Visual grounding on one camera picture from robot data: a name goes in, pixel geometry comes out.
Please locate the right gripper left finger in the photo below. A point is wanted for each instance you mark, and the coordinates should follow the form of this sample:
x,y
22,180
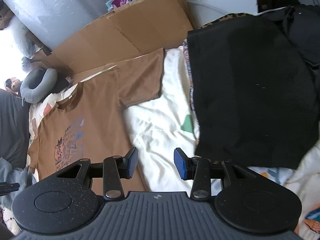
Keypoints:
x,y
116,168

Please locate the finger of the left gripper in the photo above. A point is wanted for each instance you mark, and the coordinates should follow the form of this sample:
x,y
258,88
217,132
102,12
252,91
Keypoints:
x,y
6,188

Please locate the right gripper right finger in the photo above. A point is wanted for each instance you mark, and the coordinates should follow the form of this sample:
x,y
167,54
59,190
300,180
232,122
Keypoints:
x,y
196,169

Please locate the brown t-shirt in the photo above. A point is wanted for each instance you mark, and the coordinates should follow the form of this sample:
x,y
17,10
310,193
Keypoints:
x,y
90,123

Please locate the black patterned clothes pile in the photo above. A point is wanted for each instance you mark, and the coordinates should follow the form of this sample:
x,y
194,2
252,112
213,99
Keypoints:
x,y
256,87

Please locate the grey-blue garment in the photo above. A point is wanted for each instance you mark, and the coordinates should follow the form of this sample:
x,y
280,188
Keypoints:
x,y
14,175

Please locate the cream bear print blanket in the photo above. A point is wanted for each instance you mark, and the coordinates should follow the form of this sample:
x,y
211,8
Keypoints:
x,y
156,128

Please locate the dark grey pillow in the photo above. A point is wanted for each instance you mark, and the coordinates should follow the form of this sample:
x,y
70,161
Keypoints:
x,y
14,129

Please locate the grey neck pillow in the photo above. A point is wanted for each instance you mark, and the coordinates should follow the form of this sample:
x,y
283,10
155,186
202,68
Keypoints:
x,y
38,83

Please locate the teddy bear toy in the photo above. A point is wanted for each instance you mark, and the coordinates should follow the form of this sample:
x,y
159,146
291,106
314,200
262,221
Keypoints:
x,y
12,85

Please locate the white pillow in plastic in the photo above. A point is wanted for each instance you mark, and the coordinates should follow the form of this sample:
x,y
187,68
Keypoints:
x,y
26,42

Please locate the brown cardboard sheet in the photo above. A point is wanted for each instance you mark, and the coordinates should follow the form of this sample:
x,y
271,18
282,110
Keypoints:
x,y
135,29

